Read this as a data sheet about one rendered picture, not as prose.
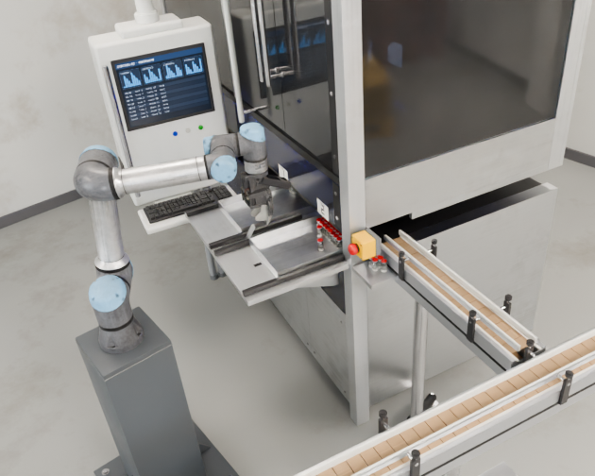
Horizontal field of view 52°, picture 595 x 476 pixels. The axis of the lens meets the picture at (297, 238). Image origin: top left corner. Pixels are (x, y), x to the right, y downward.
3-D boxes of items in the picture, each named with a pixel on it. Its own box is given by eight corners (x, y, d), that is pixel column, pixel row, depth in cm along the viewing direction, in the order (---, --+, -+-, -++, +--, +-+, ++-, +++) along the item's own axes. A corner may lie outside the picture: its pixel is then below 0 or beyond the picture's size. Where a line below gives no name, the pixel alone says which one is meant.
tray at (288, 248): (326, 219, 246) (326, 212, 244) (360, 250, 227) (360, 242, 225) (249, 246, 235) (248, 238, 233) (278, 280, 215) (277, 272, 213)
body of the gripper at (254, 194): (242, 201, 205) (237, 169, 198) (264, 195, 208) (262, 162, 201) (251, 212, 199) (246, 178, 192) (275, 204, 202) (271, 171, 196)
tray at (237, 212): (289, 185, 272) (289, 178, 270) (317, 211, 253) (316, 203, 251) (218, 208, 261) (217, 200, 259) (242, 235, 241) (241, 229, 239)
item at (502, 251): (327, 178, 459) (320, 63, 410) (530, 343, 301) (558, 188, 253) (201, 218, 425) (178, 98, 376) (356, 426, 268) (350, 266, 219)
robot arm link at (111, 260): (96, 306, 208) (70, 161, 179) (102, 280, 221) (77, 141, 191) (132, 303, 210) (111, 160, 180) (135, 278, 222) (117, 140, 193)
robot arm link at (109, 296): (94, 331, 199) (83, 299, 191) (99, 305, 210) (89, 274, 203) (131, 326, 200) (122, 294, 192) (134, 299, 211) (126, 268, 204)
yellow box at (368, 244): (369, 245, 215) (368, 228, 211) (380, 254, 210) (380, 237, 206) (350, 251, 213) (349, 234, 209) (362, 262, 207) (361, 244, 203)
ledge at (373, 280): (384, 259, 224) (384, 254, 223) (405, 277, 215) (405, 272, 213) (351, 271, 220) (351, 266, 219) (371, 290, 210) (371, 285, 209)
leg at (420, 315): (417, 418, 259) (425, 276, 217) (431, 433, 253) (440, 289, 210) (400, 427, 256) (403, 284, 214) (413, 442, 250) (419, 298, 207)
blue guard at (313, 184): (178, 82, 365) (173, 52, 355) (343, 229, 217) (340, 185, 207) (178, 82, 365) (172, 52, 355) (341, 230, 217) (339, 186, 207)
